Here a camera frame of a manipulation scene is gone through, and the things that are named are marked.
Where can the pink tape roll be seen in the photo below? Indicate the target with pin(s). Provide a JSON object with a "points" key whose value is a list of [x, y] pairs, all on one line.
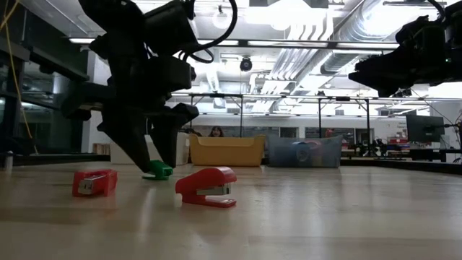
{"points": [[314, 142]]}

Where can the person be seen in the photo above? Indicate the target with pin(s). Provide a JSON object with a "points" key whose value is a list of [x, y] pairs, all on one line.
{"points": [[216, 132]]}

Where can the black overhead light bar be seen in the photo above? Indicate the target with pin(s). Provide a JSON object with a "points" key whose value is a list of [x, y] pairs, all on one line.
{"points": [[243, 43]]}

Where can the green mini stapler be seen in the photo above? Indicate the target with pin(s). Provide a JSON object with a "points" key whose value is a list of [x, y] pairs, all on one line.
{"points": [[162, 171]]}

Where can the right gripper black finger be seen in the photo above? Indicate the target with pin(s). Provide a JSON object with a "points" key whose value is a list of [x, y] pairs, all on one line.
{"points": [[386, 65], [390, 85]]}

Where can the black computer monitor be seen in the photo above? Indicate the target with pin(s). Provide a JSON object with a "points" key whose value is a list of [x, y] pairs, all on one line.
{"points": [[424, 128]]}

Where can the grey translucent plastic bin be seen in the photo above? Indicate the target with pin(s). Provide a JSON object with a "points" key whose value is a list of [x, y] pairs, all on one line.
{"points": [[281, 155]]}

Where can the wooden crate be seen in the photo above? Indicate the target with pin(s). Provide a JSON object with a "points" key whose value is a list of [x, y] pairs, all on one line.
{"points": [[101, 148]]}

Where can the black ceiling spotlight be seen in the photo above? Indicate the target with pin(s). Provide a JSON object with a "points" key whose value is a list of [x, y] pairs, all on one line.
{"points": [[245, 64], [405, 93]]}

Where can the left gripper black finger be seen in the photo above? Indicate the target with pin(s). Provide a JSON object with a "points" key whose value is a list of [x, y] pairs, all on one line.
{"points": [[126, 137], [166, 133]]}

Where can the black metal rig frame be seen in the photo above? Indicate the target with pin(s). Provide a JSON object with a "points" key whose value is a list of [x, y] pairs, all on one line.
{"points": [[343, 98], [216, 95]]}

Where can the light blue tape roll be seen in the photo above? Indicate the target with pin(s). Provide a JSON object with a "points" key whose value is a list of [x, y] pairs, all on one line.
{"points": [[295, 153]]}

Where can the orange plastic bin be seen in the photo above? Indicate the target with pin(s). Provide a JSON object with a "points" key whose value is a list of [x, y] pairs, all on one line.
{"points": [[227, 150]]}

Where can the white plastic bin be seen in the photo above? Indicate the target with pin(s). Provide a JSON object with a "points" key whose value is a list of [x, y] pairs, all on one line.
{"points": [[182, 148]]}

